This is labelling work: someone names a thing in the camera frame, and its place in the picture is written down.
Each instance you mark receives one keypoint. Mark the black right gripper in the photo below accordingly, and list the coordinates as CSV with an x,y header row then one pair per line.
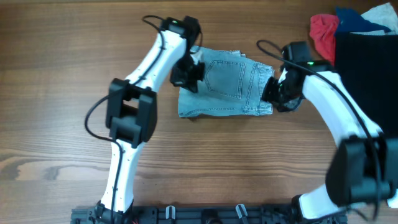
x,y
267,96

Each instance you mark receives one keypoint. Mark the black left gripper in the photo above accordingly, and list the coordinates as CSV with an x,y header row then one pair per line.
x,y
189,83

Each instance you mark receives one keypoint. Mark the light blue denim jeans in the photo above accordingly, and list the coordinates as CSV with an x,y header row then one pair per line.
x,y
232,85

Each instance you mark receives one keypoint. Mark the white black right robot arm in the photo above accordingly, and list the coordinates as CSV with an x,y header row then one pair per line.
x,y
363,170

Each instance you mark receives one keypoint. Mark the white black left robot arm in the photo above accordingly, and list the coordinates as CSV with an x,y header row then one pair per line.
x,y
131,114

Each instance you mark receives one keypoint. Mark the red cloth garment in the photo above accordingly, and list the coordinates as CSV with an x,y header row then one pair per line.
x,y
322,32

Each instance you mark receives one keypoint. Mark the black cloth garment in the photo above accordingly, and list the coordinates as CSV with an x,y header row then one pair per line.
x,y
367,65

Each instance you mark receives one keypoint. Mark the dark blue cloth garment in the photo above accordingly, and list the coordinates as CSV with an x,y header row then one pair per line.
x,y
351,21

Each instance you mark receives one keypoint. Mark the white cloth garment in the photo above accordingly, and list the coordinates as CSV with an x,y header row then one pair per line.
x,y
384,15

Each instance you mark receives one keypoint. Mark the white paper sheet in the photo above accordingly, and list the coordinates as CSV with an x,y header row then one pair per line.
x,y
393,202

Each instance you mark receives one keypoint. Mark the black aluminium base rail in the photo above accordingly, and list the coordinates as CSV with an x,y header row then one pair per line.
x,y
239,214

